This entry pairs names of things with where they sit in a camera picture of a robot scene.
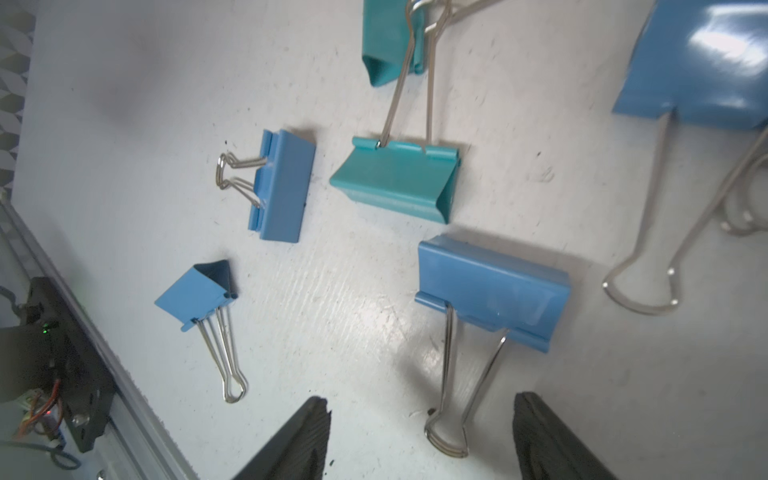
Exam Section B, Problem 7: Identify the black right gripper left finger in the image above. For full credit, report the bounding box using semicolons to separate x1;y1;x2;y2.
235;396;332;480

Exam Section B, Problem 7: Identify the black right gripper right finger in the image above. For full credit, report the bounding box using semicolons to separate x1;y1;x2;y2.
512;392;616;480

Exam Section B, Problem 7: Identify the blue binder clip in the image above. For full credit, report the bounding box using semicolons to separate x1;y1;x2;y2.
602;1;767;316
415;235;571;458
215;130;316;243
154;259;248;404

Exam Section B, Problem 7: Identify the green binder clip centre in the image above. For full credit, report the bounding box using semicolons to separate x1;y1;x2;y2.
330;1;461;224

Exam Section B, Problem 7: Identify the green binder clip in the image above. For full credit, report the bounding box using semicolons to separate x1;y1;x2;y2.
361;0;499;88
330;1;461;224

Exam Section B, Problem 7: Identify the green binder clip left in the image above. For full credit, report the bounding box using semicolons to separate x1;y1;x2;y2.
361;0;499;88

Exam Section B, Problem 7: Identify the aluminium front rail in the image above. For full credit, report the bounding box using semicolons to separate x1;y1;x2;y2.
1;193;197;479

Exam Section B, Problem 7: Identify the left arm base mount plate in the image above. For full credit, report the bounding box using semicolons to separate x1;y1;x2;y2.
27;277;116;453

